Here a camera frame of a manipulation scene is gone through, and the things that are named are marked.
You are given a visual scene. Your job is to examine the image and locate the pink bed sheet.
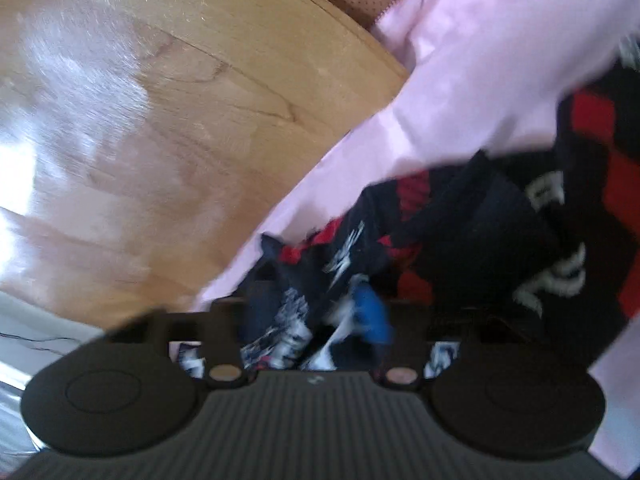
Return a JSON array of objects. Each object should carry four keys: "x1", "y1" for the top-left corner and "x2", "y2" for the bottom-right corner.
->
[{"x1": 192, "y1": 0, "x2": 640, "y2": 478}]

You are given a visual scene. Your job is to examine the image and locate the black red patterned sock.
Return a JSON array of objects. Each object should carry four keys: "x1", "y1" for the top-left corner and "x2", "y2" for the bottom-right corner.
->
[{"x1": 177, "y1": 34, "x2": 640, "y2": 380}]

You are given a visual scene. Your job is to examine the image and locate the wooden headboard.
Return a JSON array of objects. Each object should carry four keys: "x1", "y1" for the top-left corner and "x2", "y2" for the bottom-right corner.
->
[{"x1": 1, "y1": 0, "x2": 407, "y2": 327}]

